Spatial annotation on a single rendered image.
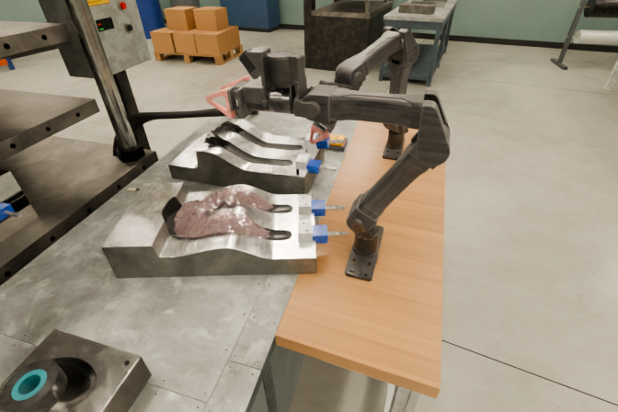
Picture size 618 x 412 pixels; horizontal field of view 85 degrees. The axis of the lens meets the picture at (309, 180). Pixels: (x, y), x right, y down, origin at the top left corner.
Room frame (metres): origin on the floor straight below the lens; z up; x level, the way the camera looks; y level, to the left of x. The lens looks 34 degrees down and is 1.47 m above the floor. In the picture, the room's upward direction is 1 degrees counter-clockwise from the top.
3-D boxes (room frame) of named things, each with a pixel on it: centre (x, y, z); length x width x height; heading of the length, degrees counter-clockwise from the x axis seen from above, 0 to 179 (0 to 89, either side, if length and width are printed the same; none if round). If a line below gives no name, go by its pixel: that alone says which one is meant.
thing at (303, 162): (0.92, -0.03, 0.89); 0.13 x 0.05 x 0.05; 74
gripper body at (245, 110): (0.73, 0.11, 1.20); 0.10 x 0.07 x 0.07; 160
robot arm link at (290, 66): (0.70, 0.02, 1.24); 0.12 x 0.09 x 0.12; 70
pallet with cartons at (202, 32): (5.93, 1.80, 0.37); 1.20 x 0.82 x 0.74; 73
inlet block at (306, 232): (0.65, -0.04, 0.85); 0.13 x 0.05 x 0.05; 91
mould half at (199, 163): (1.06, 0.22, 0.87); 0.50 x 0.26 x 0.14; 73
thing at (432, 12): (5.19, -1.66, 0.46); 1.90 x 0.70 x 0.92; 155
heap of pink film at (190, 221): (0.70, 0.23, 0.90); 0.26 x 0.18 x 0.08; 91
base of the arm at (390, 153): (1.20, -0.35, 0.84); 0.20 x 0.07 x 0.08; 160
